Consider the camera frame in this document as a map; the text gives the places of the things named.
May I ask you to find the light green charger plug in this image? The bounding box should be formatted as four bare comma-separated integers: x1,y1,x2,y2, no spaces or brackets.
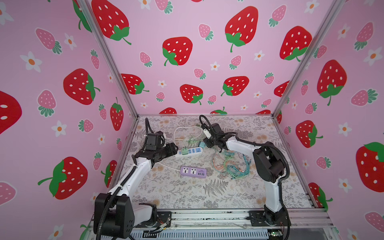
181,148,190,156

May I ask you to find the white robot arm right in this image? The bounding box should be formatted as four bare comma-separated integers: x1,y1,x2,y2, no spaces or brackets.
204,130,291,227

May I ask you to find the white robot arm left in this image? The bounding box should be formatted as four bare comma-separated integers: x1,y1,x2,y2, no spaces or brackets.
94,143,179,240

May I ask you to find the white blue power strip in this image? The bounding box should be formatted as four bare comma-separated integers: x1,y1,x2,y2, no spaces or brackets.
175,147,203,158

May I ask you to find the purple power strip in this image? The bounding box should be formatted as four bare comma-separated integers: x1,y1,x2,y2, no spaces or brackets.
180,166,207,179

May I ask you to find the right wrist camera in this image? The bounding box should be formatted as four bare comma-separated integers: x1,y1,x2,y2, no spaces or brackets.
202,123,225,139

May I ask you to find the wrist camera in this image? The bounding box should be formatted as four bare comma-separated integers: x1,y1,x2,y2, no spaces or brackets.
145,131,165,151
202,123,225,139

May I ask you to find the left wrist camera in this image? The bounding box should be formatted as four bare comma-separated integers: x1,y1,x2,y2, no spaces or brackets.
145,131,165,151

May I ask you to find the white power strip cord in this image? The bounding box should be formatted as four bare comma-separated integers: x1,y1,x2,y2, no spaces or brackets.
158,125,205,172

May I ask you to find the tangled coloured cable pile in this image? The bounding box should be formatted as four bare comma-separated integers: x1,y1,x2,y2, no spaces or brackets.
211,149,252,181

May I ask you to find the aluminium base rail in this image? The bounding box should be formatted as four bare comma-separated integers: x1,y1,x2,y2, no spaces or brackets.
129,209,341,240

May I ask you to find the aluminium corner post left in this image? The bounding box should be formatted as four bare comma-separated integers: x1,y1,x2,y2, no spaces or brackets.
79,0,139,119

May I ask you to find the aluminium corner post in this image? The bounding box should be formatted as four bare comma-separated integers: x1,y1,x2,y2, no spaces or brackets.
79,0,139,119
272,0,345,120

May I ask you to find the aluminium corner post right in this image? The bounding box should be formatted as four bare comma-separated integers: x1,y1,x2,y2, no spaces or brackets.
272,0,345,120

